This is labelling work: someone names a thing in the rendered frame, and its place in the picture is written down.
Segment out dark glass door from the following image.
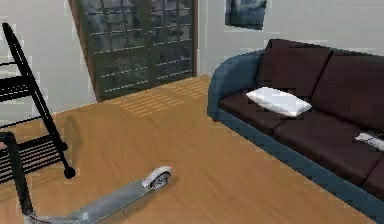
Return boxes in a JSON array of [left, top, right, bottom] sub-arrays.
[[68, 0, 199, 103]]

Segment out white pillow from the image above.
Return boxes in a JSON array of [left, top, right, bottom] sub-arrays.
[[245, 86, 313, 118]]

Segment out framed dark picture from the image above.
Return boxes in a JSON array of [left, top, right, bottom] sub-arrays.
[[224, 0, 268, 32]]

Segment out grey kick scooter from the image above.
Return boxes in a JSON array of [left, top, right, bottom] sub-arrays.
[[0, 131, 173, 224]]

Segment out blue sofa with brown cushions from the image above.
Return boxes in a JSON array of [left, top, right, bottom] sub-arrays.
[[206, 38, 384, 224]]

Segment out black slatted shelf rack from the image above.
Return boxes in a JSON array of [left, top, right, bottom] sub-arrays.
[[0, 21, 77, 185]]

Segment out grey remote control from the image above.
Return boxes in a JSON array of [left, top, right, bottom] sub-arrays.
[[355, 132, 384, 152]]

